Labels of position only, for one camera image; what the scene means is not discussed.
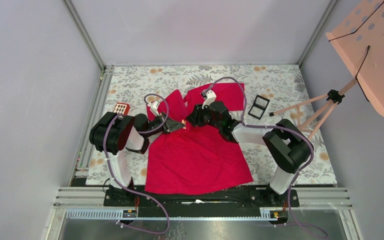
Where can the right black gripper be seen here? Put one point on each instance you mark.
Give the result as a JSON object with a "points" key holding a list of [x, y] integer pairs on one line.
{"points": [[195, 117]]}

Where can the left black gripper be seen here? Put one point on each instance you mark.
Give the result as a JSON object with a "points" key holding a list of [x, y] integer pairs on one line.
{"points": [[171, 125]]}

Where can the red t-shirt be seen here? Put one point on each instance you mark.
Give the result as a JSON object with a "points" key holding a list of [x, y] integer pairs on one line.
{"points": [[196, 160]]}

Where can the orange glitter brooch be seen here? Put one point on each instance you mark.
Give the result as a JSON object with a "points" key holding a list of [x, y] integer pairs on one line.
{"points": [[184, 126]]}

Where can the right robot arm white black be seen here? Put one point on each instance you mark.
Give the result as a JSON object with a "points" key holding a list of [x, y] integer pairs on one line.
{"points": [[289, 148]]}

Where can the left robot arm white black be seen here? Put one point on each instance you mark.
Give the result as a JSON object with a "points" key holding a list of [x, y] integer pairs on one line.
{"points": [[114, 133]]}

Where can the black brooch box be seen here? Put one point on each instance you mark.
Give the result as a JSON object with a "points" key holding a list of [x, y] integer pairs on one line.
{"points": [[258, 107]]}

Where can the red toy block house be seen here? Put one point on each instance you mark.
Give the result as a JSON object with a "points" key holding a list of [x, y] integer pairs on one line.
{"points": [[121, 108]]}

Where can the floral patterned table mat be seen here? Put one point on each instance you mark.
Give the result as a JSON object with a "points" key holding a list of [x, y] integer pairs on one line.
{"points": [[283, 85]]}

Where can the pink perforated music stand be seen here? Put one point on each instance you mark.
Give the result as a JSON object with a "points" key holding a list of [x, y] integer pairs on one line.
{"points": [[359, 42]]}

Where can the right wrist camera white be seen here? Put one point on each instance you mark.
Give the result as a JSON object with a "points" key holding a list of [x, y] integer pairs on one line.
{"points": [[209, 97]]}

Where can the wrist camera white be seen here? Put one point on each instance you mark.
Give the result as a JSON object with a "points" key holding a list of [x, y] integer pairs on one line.
{"points": [[154, 107], [209, 97]]}

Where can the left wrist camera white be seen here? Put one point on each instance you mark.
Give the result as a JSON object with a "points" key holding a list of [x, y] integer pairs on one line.
{"points": [[154, 107]]}

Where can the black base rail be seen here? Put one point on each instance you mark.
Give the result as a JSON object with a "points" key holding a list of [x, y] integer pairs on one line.
{"points": [[236, 202]]}

